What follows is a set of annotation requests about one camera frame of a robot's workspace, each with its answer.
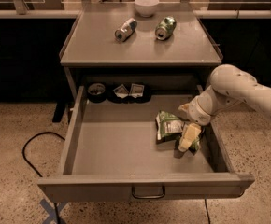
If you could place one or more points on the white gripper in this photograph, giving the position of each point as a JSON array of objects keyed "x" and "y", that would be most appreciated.
[{"x": 198, "y": 113}]

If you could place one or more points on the green jalapeno chip bag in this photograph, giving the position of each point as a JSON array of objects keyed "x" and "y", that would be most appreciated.
[{"x": 169, "y": 125}]

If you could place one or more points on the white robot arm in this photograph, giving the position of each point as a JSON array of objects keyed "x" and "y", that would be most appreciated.
[{"x": 227, "y": 86}]

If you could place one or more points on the grey open drawer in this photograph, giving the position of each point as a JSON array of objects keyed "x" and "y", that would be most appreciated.
[{"x": 110, "y": 148}]

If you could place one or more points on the grey cabinet counter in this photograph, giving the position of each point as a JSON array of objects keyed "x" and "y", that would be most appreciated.
[{"x": 176, "y": 65}]

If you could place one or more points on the black tray with packets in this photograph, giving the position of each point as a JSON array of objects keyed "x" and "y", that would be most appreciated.
[{"x": 135, "y": 93}]

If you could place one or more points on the green soda can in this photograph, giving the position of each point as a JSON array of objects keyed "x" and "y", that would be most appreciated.
[{"x": 165, "y": 28}]

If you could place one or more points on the black tape roll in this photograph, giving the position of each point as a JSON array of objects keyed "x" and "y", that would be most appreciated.
[{"x": 97, "y": 92}]

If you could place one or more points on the dark right cabinet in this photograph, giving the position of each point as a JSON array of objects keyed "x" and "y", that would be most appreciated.
[{"x": 245, "y": 43}]

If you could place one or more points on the dark cabinet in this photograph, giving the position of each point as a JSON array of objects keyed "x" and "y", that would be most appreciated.
[
  {"x": 30, "y": 67},
  {"x": 245, "y": 43}
]

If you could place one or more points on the blue white soda can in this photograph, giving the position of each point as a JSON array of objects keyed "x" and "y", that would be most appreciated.
[{"x": 125, "y": 31}]

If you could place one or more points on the white bowl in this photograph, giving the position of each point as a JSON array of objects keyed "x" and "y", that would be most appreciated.
[{"x": 146, "y": 8}]

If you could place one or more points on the blue floor tape cross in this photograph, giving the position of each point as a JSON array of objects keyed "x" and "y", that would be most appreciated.
[{"x": 53, "y": 212}]

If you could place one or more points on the dark left cabinet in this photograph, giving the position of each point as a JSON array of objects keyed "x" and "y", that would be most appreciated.
[{"x": 30, "y": 67}]

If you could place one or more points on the black metal drawer handle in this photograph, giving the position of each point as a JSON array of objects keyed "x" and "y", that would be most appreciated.
[{"x": 148, "y": 193}]

